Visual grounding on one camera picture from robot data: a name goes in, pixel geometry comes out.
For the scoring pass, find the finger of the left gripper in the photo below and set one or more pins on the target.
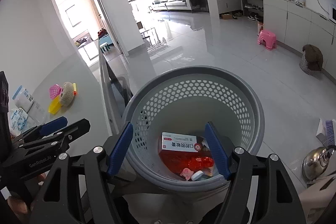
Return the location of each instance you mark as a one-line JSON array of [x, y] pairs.
[[40, 131], [62, 137]]

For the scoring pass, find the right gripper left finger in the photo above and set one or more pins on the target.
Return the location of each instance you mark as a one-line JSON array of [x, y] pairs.
[[77, 189]]

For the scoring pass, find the white bottle cap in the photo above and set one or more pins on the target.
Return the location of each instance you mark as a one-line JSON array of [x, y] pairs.
[[197, 175]]

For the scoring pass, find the pink rubber pig toy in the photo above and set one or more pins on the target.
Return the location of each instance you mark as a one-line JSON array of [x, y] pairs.
[[187, 174]]

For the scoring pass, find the red plastic bag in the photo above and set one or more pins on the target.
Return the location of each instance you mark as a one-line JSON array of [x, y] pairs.
[[177, 161]]

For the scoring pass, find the red white toothpaste box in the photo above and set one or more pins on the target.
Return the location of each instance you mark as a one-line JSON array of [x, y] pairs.
[[181, 144]]

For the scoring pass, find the grey perforated trash basket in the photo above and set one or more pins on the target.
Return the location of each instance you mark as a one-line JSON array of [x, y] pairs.
[[183, 101]]

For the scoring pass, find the person's left hand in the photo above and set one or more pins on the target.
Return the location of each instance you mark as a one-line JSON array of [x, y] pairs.
[[18, 206]]

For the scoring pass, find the white blue tissue pack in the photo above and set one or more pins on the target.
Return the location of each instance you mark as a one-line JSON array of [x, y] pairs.
[[17, 121]]

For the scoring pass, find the yellow plastic container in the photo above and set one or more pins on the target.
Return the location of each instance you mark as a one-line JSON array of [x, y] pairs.
[[55, 105]]

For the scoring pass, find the white jar blue lid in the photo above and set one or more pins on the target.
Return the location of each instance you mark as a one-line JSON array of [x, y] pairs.
[[23, 99]]

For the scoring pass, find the beige plush sloth toy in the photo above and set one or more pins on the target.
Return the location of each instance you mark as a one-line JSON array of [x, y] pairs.
[[67, 94]]

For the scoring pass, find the pink plastic shuttlecock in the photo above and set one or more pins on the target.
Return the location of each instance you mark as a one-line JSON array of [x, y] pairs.
[[54, 91]]

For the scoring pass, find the yellow cylinder toy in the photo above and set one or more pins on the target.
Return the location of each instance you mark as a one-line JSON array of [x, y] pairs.
[[74, 88]]

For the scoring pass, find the steel kettle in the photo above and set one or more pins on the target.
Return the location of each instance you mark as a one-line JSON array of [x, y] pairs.
[[316, 162]]

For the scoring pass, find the brown bag on floor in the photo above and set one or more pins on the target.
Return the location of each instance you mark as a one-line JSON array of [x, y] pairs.
[[312, 60]]

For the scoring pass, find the pink plastic stool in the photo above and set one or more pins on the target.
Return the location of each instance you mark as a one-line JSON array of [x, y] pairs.
[[267, 38]]

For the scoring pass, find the white low cabinet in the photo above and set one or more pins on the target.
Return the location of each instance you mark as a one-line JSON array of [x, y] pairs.
[[296, 26]]

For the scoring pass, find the grey sofa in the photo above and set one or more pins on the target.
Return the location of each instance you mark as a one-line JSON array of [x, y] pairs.
[[175, 5]]

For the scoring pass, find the black shoe rack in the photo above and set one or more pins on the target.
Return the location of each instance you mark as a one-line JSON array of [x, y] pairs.
[[253, 9]]

